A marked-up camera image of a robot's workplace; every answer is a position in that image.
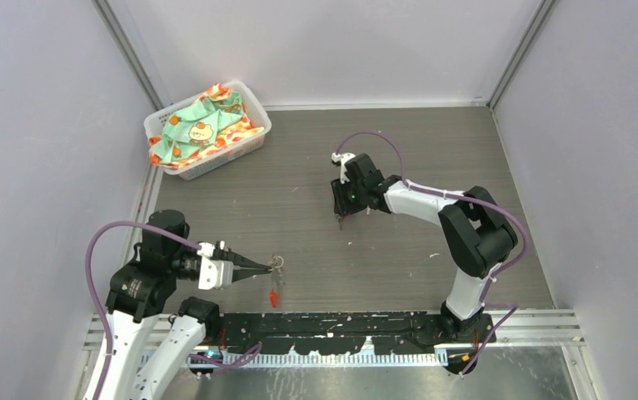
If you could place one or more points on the aluminium front rail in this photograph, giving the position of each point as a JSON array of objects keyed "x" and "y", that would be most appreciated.
[{"x": 519, "y": 330}]

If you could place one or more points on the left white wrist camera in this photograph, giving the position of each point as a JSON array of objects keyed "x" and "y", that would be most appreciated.
[{"x": 212, "y": 250}]

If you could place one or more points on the red keyring with metal chain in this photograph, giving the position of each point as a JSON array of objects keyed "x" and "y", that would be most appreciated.
[{"x": 276, "y": 281}]

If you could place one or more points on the colourful patterned cloth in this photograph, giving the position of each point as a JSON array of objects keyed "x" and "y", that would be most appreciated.
[{"x": 208, "y": 124}]

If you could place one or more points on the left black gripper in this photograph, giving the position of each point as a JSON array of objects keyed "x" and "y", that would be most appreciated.
[{"x": 244, "y": 266}]

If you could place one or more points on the white plastic basket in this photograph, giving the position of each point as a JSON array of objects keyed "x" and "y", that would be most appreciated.
[{"x": 253, "y": 110}]

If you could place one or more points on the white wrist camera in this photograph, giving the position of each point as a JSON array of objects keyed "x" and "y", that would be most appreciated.
[
  {"x": 341, "y": 159},
  {"x": 212, "y": 250}
]

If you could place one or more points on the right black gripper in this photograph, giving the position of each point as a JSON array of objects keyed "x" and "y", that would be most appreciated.
[{"x": 342, "y": 206}]

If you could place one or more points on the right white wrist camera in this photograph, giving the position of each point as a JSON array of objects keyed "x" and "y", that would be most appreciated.
[{"x": 341, "y": 159}]

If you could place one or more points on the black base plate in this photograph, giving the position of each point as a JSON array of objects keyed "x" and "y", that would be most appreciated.
[{"x": 342, "y": 333}]

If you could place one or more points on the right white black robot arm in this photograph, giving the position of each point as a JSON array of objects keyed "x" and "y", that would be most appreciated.
[{"x": 479, "y": 236}]

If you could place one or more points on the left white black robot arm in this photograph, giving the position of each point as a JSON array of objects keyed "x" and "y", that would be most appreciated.
[{"x": 137, "y": 295}]

